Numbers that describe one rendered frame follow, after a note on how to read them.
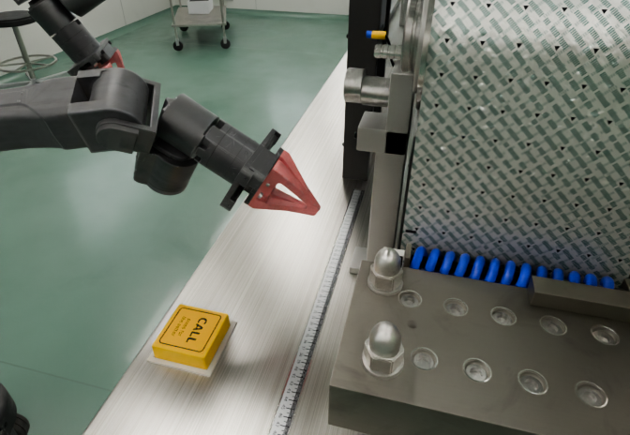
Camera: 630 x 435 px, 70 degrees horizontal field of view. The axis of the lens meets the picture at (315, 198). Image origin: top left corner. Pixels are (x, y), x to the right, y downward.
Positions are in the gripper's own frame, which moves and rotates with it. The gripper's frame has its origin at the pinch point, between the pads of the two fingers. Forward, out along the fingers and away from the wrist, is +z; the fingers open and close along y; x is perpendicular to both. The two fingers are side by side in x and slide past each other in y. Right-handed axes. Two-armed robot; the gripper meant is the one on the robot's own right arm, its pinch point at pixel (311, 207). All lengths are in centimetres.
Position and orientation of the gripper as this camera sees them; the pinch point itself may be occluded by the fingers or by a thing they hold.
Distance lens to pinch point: 53.8
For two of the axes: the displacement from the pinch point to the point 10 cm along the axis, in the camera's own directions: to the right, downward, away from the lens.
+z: 8.3, 5.5, 1.2
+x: 5.0, -6.3, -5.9
